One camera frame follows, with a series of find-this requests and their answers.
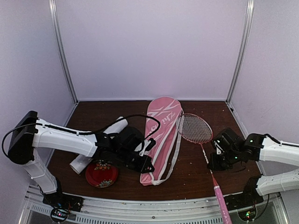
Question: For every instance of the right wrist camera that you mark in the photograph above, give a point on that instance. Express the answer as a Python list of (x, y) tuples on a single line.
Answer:
[(219, 149)]

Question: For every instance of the pink racket bag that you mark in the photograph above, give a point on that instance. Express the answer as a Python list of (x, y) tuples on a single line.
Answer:
[(164, 154)]

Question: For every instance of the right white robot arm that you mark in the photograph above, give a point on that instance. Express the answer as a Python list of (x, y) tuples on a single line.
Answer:
[(232, 148)]

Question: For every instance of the pink badminton racket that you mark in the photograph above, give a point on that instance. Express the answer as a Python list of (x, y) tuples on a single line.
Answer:
[(196, 130)]

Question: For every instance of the left aluminium frame post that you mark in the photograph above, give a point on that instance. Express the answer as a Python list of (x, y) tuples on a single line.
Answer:
[(62, 56)]

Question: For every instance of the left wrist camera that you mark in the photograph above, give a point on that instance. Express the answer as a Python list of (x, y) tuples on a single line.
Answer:
[(145, 146)]

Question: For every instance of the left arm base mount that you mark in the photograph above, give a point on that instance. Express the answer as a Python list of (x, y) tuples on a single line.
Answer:
[(62, 204)]

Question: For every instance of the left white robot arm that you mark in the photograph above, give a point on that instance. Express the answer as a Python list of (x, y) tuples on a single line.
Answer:
[(117, 143)]

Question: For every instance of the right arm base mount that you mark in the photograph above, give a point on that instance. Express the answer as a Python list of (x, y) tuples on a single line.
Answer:
[(246, 201)]

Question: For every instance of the white shuttlecock tube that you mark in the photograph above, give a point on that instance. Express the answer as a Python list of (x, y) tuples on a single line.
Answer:
[(81, 162)]

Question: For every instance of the front aluminium rail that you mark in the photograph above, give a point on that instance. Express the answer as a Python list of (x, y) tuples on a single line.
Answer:
[(106, 211)]

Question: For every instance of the right aluminium frame post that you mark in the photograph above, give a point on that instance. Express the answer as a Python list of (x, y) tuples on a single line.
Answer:
[(244, 41)]

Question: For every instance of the aluminium frame post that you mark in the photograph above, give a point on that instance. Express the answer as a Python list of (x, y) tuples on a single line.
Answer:
[(244, 41), (62, 56)]

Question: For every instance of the red floral plate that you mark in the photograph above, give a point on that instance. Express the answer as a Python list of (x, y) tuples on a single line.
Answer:
[(101, 174)]

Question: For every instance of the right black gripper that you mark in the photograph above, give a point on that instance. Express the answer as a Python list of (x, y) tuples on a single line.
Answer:
[(213, 164)]

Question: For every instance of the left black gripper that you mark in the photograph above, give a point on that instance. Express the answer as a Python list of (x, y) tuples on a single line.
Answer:
[(141, 168)]

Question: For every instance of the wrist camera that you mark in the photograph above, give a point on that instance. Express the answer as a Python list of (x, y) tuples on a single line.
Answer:
[(219, 149), (145, 146)]

